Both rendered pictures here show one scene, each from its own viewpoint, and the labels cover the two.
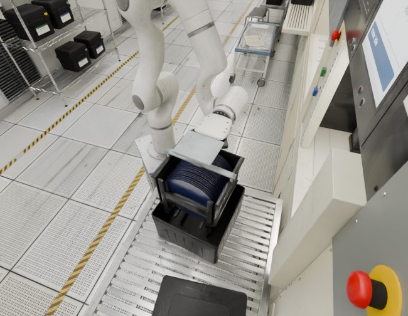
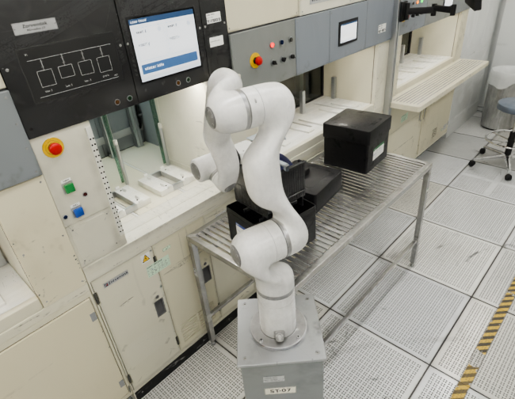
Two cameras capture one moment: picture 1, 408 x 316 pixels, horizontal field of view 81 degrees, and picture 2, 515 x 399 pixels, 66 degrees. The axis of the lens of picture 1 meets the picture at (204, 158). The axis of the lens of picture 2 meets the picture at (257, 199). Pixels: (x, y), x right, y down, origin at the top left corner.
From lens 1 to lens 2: 186 cm
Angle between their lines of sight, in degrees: 96
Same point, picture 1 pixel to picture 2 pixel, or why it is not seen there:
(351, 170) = not seen: hidden behind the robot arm
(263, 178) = not seen: outside the picture
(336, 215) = not seen: hidden behind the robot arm
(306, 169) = (150, 224)
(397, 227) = (244, 52)
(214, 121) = (242, 146)
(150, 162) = (306, 307)
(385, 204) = (238, 57)
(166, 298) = (317, 187)
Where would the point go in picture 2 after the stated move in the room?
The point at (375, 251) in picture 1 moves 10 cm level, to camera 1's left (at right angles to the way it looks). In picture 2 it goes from (246, 63) to (267, 64)
